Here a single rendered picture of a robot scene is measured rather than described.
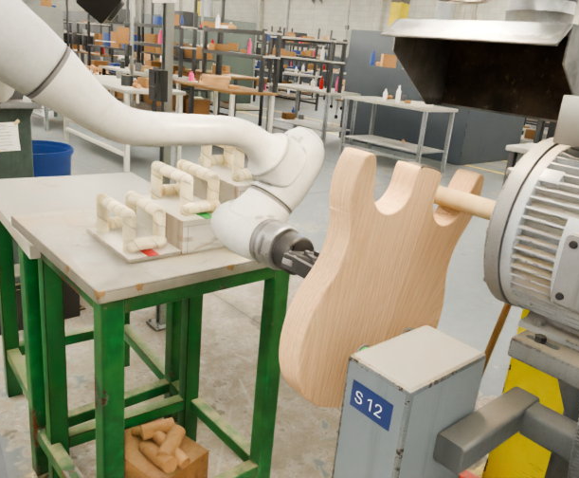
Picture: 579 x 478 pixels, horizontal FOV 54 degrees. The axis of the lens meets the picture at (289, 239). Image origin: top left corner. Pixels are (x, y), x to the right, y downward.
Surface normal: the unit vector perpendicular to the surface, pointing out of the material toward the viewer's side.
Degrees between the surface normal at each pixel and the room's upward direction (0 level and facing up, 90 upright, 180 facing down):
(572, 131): 90
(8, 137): 89
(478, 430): 0
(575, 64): 90
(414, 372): 0
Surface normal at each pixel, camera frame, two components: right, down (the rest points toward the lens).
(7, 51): 0.28, 0.55
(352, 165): -0.64, -0.26
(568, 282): -0.76, 0.14
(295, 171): 0.46, 0.18
